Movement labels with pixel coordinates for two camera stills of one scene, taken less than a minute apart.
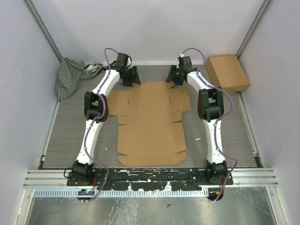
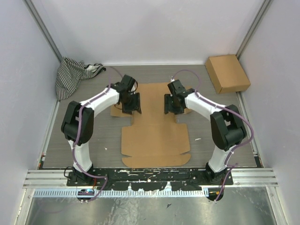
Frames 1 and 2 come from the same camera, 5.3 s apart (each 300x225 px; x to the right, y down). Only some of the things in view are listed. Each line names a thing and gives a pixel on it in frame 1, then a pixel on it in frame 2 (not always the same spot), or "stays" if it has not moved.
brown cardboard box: x=147 y=135 stays
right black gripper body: x=179 y=81 -> x=175 y=103
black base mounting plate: x=147 y=179 stays
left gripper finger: x=128 y=82 -> x=128 y=108
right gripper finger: x=173 y=74 -> x=168 y=102
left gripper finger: x=136 y=77 -> x=135 y=102
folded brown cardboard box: x=227 y=72 stays
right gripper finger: x=174 y=85 -> x=177 y=109
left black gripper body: x=129 y=74 -> x=127 y=101
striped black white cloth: x=70 y=74 stays
